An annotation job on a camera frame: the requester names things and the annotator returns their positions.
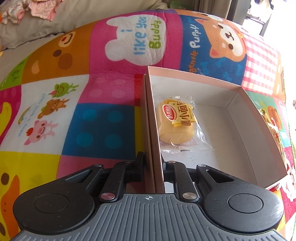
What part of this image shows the mini french bread packet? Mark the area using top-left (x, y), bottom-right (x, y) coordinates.
top-left (154, 95), bottom-right (212, 154)

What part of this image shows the pink cardboard box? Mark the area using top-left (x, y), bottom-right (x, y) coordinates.
top-left (141, 66), bottom-right (287, 193)

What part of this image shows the colourful cartoon play mat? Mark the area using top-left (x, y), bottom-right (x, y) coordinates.
top-left (1, 9), bottom-right (295, 240)

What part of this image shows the beige sofa bed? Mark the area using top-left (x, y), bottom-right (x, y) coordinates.
top-left (1, 1), bottom-right (168, 80)

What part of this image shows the pink baby clothes pile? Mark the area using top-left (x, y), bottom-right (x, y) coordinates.
top-left (1, 0), bottom-right (63, 25)

